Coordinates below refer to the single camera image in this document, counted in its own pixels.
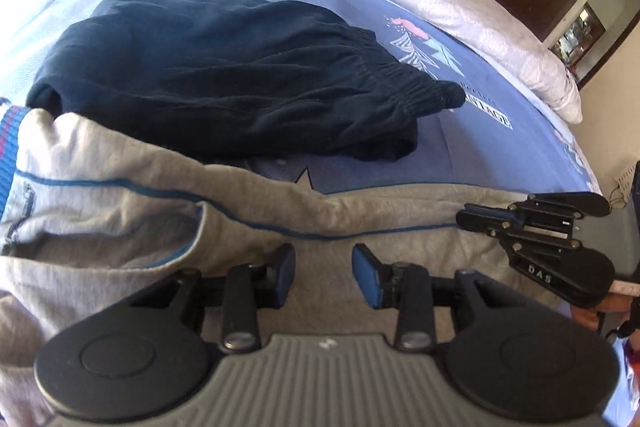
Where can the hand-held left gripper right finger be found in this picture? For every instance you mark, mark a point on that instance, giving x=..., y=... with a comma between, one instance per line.
x=365, y=278

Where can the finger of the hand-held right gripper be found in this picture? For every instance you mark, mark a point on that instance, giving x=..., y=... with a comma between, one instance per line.
x=480, y=217
x=537, y=257

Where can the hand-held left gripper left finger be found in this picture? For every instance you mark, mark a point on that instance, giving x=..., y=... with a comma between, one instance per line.
x=285, y=273

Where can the grey pants with striped waistband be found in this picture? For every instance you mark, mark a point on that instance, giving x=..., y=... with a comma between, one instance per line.
x=100, y=207

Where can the navy blue pants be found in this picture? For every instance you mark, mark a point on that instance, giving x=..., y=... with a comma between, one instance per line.
x=200, y=72

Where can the white vented panel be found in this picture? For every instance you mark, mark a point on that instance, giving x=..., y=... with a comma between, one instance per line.
x=625, y=179

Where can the blue printed bedsheet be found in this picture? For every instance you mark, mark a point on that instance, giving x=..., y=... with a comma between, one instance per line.
x=350, y=7

